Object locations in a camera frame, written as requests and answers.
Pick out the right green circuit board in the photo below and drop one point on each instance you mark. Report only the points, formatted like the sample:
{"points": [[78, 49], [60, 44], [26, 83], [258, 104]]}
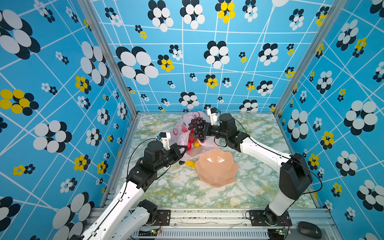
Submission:
{"points": [[276, 234]]}

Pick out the green circuit board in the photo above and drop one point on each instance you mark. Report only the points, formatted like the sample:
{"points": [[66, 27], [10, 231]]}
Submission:
{"points": [[276, 234], [150, 233]]}

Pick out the aluminium front rail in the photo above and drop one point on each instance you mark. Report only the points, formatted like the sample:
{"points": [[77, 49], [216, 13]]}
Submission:
{"points": [[231, 224]]}

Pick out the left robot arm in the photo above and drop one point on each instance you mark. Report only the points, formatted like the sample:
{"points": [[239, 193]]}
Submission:
{"points": [[113, 223]]}

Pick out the pink plastic bag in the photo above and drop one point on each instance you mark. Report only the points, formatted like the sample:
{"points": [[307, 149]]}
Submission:
{"points": [[185, 134]]}

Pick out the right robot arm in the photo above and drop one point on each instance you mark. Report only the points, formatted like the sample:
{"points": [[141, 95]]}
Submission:
{"points": [[295, 176]]}

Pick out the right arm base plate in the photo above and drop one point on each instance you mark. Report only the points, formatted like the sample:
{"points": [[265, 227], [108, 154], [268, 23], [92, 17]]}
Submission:
{"points": [[262, 218]]}

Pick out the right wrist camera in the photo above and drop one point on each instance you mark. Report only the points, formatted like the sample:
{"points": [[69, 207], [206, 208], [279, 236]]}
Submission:
{"points": [[214, 116]]}

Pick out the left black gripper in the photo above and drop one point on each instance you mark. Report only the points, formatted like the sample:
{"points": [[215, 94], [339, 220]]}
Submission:
{"points": [[177, 154]]}

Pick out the left green circuit board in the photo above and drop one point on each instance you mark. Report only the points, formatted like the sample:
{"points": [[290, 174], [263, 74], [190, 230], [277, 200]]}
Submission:
{"points": [[150, 233]]}

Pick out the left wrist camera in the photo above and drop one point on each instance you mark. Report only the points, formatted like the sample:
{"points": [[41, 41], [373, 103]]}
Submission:
{"points": [[164, 138]]}

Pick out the red strawberry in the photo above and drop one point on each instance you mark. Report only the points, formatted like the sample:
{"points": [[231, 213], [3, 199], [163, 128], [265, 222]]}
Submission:
{"points": [[191, 140]]}

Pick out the pink scalloped fruit plate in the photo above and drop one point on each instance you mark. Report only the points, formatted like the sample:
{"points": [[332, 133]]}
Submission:
{"points": [[217, 168]]}

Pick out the black computer mouse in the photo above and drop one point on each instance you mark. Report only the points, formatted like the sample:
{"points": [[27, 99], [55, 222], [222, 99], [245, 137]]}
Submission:
{"points": [[310, 230]]}

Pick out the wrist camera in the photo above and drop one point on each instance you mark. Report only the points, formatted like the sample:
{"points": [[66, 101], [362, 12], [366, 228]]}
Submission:
{"points": [[214, 116], [164, 138]]}

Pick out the dark purple grape bunch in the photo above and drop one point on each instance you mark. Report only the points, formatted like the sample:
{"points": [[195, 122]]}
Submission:
{"points": [[196, 127]]}

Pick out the small yellow red mango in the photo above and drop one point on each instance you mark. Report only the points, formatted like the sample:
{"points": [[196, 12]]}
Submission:
{"points": [[197, 144]]}

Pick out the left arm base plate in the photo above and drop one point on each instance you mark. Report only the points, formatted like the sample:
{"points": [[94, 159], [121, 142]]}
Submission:
{"points": [[162, 217]]}

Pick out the yellow flat piece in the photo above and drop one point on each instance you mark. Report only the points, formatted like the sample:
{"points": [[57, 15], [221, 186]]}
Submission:
{"points": [[190, 164]]}

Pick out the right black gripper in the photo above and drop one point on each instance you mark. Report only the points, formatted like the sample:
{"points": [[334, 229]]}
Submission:
{"points": [[208, 128]]}

